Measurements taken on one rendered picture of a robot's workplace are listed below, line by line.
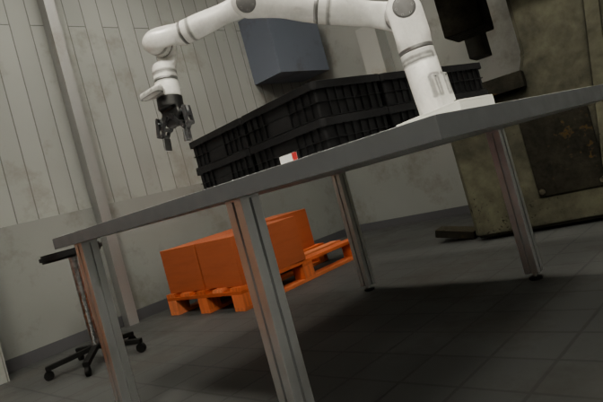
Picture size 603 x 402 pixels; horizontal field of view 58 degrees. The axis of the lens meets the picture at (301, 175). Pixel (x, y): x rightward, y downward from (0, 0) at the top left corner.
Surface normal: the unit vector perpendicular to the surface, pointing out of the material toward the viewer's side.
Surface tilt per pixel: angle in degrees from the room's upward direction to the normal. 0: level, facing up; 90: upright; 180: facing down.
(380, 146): 90
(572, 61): 90
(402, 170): 90
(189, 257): 90
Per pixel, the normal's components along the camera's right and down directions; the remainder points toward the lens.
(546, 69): -0.52, 0.13
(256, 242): 0.69, -0.20
